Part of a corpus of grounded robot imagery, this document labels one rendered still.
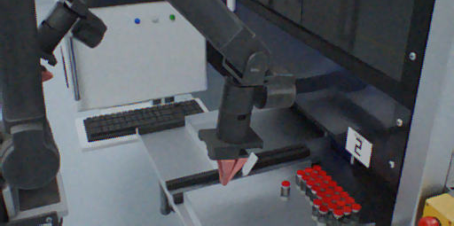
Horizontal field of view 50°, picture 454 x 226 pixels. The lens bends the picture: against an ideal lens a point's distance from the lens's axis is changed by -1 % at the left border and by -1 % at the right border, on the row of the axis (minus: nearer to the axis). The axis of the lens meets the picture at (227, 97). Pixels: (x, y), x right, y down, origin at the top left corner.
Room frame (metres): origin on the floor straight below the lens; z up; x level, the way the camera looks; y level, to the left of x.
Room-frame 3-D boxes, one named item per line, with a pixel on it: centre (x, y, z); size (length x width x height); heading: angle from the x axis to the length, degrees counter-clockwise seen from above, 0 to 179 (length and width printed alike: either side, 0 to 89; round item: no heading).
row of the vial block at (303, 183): (0.90, -0.21, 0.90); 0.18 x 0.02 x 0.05; 23
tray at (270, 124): (1.21, -0.08, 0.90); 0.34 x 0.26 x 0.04; 113
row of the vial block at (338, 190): (0.91, -0.25, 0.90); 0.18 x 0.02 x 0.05; 23
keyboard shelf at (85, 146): (1.48, 0.29, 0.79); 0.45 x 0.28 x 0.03; 111
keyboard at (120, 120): (1.43, 0.27, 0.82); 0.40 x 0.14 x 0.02; 111
